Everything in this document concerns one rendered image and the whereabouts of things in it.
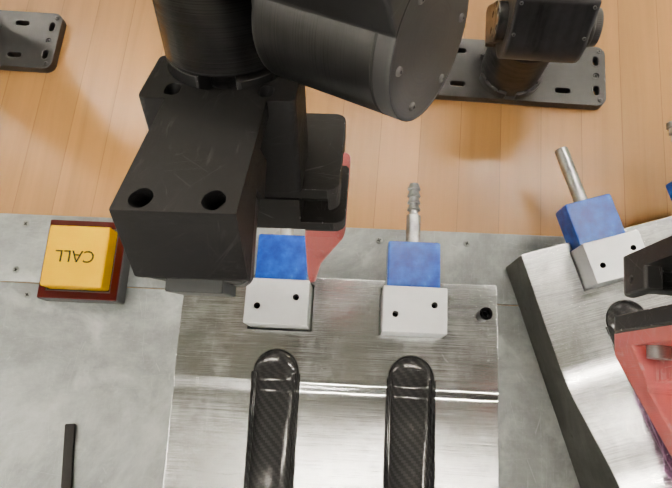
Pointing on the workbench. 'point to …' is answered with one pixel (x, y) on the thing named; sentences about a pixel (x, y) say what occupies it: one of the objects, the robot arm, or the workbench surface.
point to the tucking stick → (68, 456)
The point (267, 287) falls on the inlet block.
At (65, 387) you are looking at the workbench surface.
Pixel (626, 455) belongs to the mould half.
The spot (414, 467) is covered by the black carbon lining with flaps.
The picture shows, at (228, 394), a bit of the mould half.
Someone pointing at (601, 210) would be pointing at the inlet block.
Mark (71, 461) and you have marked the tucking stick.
